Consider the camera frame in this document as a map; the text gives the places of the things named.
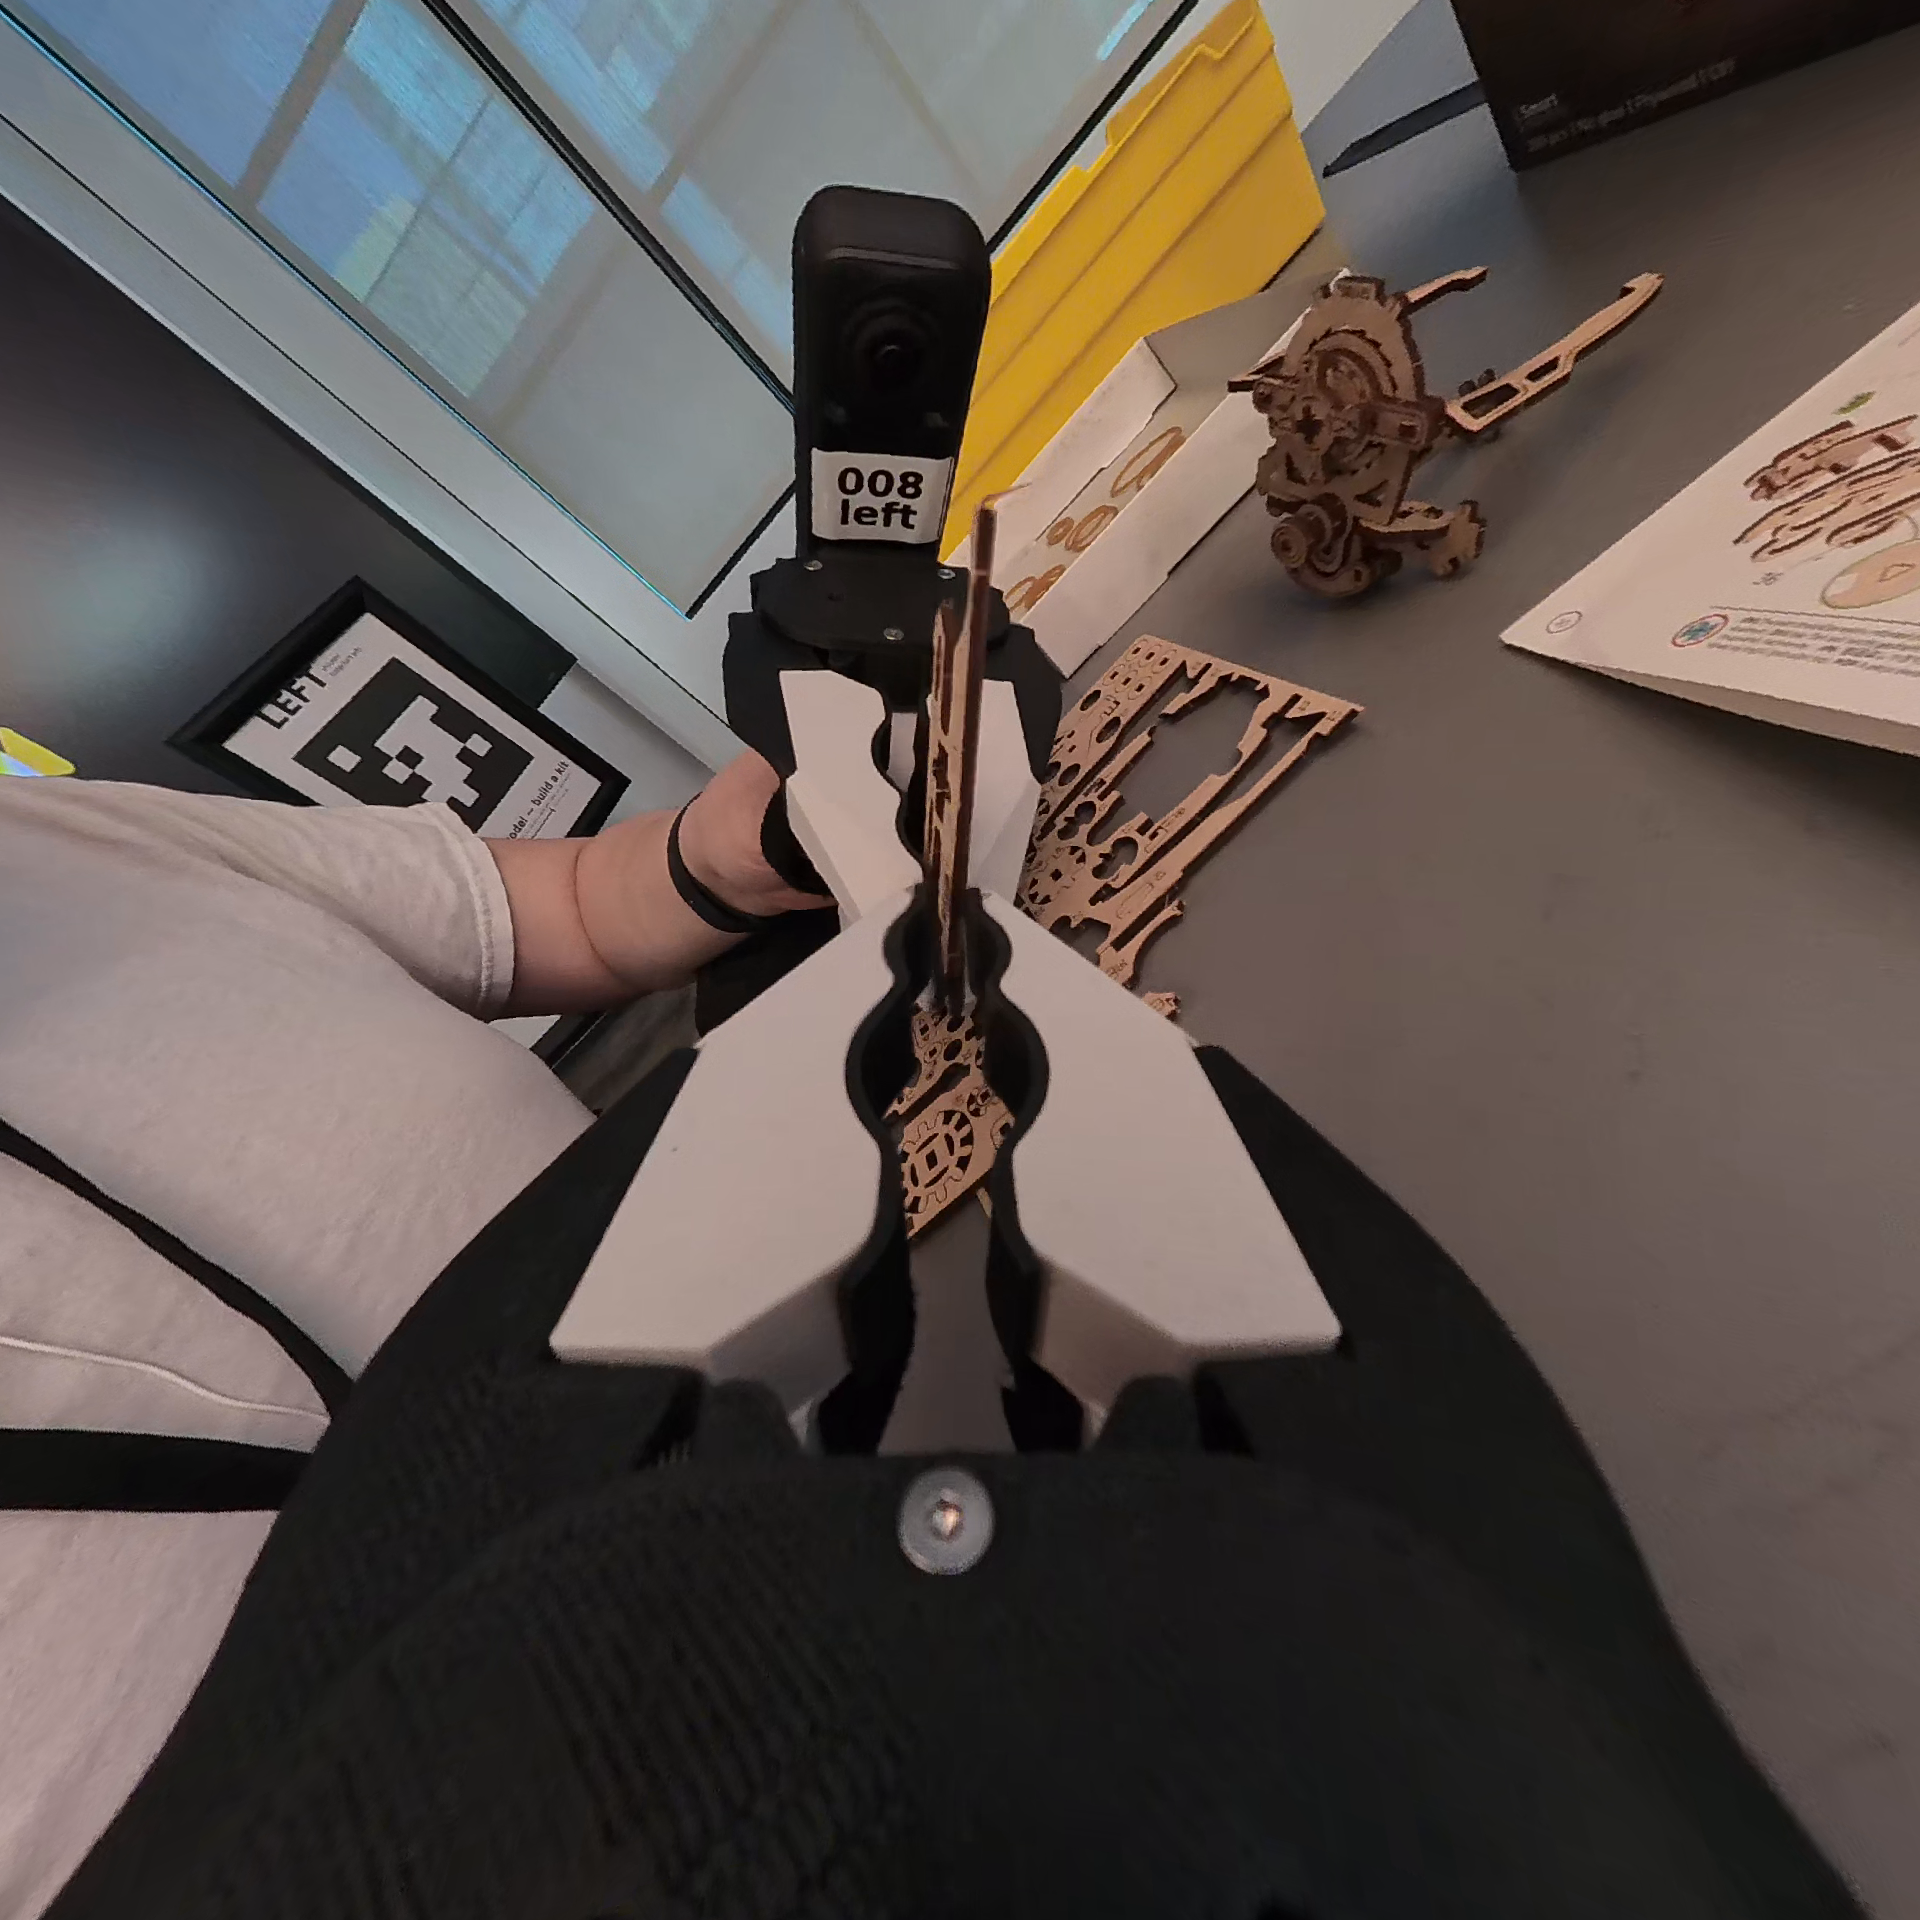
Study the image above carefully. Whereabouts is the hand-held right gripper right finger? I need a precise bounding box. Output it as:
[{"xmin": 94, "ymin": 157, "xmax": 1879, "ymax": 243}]
[{"xmin": 967, "ymin": 885, "xmax": 1343, "ymax": 1413}]

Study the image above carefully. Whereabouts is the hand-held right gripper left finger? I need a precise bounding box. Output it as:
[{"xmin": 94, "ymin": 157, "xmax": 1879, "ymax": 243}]
[{"xmin": 549, "ymin": 885, "xmax": 940, "ymax": 1419}]

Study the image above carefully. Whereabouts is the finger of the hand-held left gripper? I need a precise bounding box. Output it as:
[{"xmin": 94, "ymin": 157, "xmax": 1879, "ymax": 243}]
[
  {"xmin": 975, "ymin": 660, "xmax": 1043, "ymax": 889},
  {"xmin": 776, "ymin": 669, "xmax": 920, "ymax": 924}
]

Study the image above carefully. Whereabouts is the small wooden parts strip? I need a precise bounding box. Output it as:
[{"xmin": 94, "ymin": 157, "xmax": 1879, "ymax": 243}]
[{"xmin": 918, "ymin": 504, "xmax": 1009, "ymax": 1010}]

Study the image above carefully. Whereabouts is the large wooden parts sheet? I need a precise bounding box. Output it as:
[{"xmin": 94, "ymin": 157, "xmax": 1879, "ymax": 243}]
[{"xmin": 883, "ymin": 633, "xmax": 1364, "ymax": 1242}]

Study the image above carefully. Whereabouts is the person's left forearm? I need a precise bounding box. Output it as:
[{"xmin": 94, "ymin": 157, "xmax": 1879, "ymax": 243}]
[{"xmin": 480, "ymin": 809, "xmax": 705, "ymax": 1022}]

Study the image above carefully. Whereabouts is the assembled wooden model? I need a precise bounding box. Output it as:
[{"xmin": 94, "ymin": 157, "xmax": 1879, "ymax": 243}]
[{"xmin": 1228, "ymin": 270, "xmax": 1664, "ymax": 600}]

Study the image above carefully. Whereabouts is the person's left hand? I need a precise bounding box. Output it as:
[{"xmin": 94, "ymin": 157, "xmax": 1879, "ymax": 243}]
[{"xmin": 681, "ymin": 745, "xmax": 837, "ymax": 922}]

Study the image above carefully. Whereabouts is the black wristband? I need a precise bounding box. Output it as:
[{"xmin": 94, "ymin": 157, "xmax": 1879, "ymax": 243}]
[{"xmin": 668, "ymin": 803, "xmax": 759, "ymax": 936}]

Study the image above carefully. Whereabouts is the pile of rubber bands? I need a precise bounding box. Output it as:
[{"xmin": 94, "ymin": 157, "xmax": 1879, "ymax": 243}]
[{"xmin": 1000, "ymin": 424, "xmax": 1191, "ymax": 616}]

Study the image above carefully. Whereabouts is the yellow box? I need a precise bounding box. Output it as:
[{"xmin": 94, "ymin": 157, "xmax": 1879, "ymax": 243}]
[{"xmin": 936, "ymin": 0, "xmax": 1326, "ymax": 518}]

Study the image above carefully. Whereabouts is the white cardboard box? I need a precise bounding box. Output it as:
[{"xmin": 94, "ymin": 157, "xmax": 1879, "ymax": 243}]
[{"xmin": 982, "ymin": 334, "xmax": 1310, "ymax": 682}]

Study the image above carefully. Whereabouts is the framed marker sign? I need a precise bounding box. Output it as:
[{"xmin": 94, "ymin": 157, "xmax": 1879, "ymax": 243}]
[{"xmin": 165, "ymin": 577, "xmax": 632, "ymax": 1058}]

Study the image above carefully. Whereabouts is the open instruction booklet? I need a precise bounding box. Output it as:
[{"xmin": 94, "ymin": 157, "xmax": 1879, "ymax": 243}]
[{"xmin": 1499, "ymin": 299, "xmax": 1920, "ymax": 760}]

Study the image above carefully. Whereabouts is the dark box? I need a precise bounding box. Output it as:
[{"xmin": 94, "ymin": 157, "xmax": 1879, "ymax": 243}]
[{"xmin": 1447, "ymin": 0, "xmax": 1920, "ymax": 171}]

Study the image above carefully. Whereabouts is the black lanyard strap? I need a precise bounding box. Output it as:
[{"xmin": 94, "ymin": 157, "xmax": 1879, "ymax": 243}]
[{"xmin": 0, "ymin": 1118, "xmax": 358, "ymax": 1514}]

